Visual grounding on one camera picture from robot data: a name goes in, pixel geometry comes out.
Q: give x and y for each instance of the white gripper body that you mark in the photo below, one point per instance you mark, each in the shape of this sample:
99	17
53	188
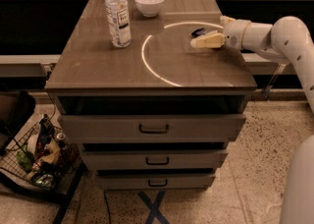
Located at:
235	33

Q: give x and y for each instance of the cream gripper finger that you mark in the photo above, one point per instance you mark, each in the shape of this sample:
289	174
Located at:
225	20
212	39

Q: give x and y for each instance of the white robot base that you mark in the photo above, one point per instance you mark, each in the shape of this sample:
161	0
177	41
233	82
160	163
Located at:
298	202

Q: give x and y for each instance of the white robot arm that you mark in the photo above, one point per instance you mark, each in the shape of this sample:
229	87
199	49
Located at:
288	40

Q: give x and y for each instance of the white ceramic bowl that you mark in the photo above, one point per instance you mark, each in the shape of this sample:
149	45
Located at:
149	8

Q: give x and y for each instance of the top grey drawer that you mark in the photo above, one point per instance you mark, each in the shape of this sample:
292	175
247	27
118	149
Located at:
151	128

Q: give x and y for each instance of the grey drawer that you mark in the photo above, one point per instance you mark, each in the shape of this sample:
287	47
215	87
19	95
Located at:
154	182
147	160
151	128

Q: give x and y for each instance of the grey drawer cabinet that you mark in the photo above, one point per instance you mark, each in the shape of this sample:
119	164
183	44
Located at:
158	74

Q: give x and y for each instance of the clear plastic water bottle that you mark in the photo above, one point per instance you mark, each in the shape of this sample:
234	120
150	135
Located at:
118	18

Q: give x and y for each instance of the bottom grey drawer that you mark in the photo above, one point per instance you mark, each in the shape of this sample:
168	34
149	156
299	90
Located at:
154	182

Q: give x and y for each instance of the middle grey drawer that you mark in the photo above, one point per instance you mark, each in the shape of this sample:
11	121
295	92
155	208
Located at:
147	160

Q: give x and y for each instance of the blue tape cross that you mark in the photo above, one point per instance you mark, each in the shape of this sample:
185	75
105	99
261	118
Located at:
154	208

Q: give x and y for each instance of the soda can in basket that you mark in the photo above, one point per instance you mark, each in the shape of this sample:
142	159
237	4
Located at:
60	137

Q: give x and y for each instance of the green item in basket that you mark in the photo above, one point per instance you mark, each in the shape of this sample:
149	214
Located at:
25	160

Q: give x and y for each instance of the black wire basket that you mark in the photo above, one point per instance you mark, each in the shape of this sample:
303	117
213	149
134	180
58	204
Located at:
51	160

